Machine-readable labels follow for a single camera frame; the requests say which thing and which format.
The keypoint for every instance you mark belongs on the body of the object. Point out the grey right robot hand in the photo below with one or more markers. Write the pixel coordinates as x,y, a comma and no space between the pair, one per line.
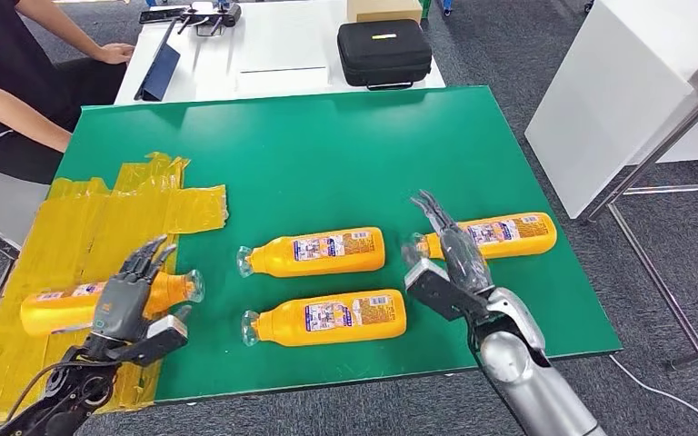
463,259

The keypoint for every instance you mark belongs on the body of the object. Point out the black phone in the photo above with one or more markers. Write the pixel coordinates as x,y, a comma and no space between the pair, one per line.
159,16

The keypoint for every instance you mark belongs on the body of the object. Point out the person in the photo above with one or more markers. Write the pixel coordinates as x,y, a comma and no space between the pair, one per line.
0,48

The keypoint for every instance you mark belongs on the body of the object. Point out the black carrying case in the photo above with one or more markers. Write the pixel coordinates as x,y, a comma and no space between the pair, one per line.
382,54

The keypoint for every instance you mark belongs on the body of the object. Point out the black remote controller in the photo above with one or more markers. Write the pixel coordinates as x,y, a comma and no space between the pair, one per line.
227,15

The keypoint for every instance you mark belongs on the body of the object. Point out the orange detergent bottle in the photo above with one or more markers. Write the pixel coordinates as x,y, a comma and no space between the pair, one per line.
289,330
529,247
277,263
54,313

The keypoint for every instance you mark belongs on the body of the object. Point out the white table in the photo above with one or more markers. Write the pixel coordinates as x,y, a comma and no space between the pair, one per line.
277,36

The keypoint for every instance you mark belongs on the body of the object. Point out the cardboard box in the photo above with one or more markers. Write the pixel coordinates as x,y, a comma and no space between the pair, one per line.
385,11

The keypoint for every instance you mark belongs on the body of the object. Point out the white flat sheet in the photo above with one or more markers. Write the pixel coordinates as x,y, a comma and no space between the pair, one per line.
283,81

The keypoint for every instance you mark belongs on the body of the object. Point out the yellow taped plastic sheet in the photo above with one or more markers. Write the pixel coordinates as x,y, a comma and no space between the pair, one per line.
84,210

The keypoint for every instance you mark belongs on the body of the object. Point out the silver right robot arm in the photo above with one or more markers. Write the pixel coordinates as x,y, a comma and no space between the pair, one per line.
529,385

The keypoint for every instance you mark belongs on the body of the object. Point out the person's left hand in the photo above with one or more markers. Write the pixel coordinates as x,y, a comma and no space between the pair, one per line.
117,54

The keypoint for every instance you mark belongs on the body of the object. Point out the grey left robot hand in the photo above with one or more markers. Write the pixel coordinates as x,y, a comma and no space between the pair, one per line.
123,307

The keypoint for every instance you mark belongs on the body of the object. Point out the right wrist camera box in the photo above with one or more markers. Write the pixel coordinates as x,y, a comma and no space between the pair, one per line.
439,292

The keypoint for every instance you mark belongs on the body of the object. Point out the green plastic crate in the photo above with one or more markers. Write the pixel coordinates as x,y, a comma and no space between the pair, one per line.
425,7

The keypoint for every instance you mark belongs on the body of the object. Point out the white panel desk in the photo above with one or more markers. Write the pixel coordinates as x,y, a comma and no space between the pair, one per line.
614,90

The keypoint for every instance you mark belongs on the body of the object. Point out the person's right forearm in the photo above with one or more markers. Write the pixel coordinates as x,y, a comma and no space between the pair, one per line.
24,117

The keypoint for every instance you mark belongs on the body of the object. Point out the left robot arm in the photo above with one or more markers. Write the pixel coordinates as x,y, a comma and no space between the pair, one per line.
78,391

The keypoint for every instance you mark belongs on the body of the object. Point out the person's left forearm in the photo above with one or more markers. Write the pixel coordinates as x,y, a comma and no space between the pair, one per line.
54,21

